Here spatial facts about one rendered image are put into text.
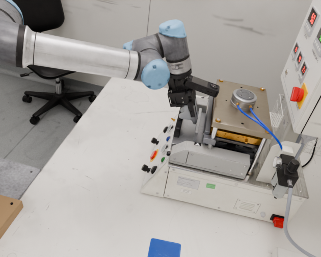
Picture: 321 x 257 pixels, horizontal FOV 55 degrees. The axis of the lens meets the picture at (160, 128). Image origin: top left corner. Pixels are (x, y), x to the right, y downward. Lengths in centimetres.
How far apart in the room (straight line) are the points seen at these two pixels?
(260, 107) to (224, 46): 149
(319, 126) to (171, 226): 56
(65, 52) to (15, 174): 63
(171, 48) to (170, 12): 155
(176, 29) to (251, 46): 162
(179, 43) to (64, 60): 35
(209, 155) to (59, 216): 53
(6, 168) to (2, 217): 25
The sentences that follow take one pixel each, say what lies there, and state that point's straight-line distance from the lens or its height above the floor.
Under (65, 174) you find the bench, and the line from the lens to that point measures 122.
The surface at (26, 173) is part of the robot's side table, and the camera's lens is 125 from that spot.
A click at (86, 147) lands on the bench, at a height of 75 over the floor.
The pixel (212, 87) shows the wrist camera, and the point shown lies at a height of 116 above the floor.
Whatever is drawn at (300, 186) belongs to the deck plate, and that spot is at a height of 93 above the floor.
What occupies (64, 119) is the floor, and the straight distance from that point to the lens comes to 269.
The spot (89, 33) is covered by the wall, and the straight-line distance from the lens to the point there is 275.
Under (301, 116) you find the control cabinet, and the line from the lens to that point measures 90.
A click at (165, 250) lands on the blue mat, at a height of 75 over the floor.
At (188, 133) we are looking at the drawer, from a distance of 108.
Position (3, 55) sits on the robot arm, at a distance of 76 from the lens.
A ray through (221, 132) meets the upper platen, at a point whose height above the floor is 105.
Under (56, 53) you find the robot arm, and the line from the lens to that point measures 76.
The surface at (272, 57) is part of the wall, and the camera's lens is 255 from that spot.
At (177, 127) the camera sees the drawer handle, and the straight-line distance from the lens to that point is 103.
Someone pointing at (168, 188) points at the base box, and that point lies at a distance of 110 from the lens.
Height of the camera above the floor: 165
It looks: 39 degrees down
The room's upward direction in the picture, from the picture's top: 9 degrees clockwise
